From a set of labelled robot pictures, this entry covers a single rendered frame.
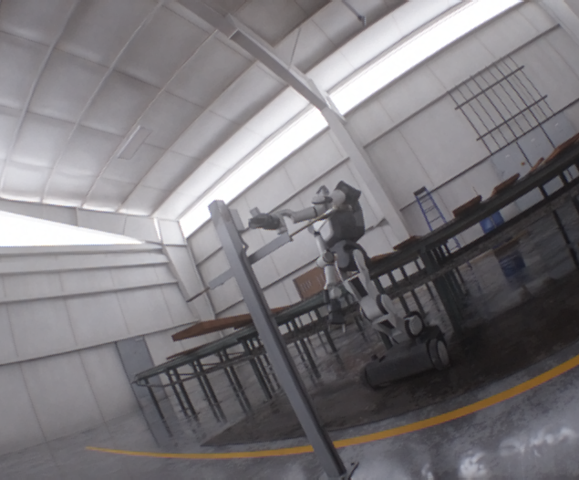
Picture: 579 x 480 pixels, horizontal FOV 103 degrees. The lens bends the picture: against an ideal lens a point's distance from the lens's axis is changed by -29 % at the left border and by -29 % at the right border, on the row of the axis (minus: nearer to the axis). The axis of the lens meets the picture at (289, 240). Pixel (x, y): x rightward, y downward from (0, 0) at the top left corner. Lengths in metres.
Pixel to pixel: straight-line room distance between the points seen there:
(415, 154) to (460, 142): 1.29
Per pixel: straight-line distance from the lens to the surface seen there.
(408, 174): 8.86
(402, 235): 8.00
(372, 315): 2.06
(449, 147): 8.92
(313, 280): 9.50
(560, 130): 8.80
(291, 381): 1.29
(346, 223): 2.06
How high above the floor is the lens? 0.69
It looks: 14 degrees up
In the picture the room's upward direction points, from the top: 25 degrees counter-clockwise
